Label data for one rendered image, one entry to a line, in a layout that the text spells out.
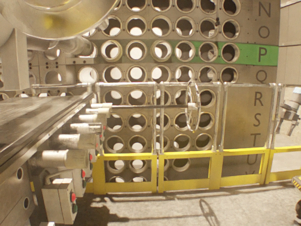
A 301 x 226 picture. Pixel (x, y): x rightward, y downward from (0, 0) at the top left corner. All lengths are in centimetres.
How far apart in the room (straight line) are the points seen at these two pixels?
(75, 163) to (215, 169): 157
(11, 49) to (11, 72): 8
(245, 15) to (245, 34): 23
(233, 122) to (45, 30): 261
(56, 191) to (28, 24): 52
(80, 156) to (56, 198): 18
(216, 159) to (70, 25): 173
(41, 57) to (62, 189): 177
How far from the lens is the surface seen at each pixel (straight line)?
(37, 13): 66
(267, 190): 236
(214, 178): 215
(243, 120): 300
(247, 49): 292
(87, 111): 138
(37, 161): 76
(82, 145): 88
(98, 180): 203
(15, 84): 90
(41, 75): 238
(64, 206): 82
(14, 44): 89
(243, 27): 291
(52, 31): 63
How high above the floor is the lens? 116
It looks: 13 degrees down
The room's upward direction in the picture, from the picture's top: straight up
